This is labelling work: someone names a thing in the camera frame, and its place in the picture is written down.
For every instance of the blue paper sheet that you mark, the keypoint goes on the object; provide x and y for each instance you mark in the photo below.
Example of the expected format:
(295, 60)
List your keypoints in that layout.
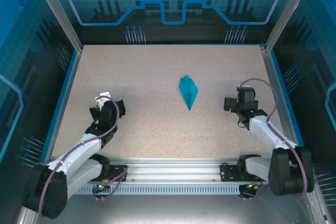
(189, 90)

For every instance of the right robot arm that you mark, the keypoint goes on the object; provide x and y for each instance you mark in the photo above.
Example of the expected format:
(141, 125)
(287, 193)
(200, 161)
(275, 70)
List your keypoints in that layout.
(265, 132)

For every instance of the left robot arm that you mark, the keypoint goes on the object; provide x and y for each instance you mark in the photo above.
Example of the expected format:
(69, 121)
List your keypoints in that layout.
(78, 148)

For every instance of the metal sheet panel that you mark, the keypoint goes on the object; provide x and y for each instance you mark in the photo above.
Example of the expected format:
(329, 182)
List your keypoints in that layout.
(168, 208)

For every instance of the blue table side trim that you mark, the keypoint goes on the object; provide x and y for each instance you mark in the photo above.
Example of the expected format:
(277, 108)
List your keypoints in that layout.
(65, 98)

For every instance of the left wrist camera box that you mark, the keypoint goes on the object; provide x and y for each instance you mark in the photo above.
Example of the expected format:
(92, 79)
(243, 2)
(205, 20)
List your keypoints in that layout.
(103, 95)

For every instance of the aluminium side rail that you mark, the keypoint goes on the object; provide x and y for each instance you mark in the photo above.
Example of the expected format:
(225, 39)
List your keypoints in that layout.
(270, 77)

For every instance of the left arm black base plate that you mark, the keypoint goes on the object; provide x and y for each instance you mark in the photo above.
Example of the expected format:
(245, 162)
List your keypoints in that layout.
(118, 172)

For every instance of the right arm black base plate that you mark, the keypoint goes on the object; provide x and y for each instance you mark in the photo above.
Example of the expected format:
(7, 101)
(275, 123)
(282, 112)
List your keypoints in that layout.
(228, 172)

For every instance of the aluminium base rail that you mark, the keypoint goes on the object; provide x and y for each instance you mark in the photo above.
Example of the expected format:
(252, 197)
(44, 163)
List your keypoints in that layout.
(170, 169)

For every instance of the aluminium frame post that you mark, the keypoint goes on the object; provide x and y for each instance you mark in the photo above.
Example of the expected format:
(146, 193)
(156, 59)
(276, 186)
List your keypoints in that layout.
(286, 11)
(60, 16)

